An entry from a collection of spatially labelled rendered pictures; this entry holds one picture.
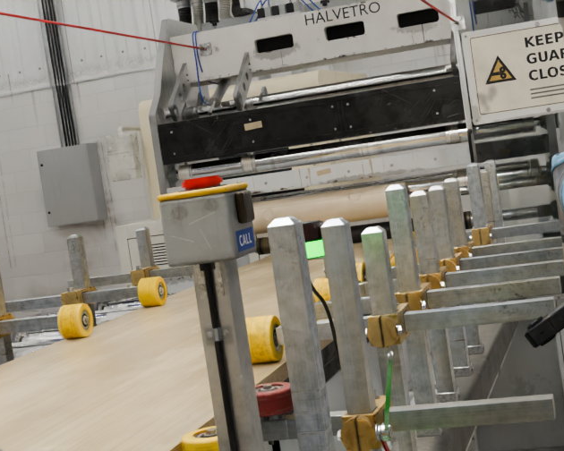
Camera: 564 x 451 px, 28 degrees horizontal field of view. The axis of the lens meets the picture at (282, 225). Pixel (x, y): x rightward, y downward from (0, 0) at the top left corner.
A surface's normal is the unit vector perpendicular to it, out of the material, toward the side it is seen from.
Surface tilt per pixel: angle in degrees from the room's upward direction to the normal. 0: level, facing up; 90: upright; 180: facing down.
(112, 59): 90
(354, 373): 90
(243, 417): 90
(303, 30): 90
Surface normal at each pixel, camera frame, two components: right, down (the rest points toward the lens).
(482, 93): -0.27, 0.09
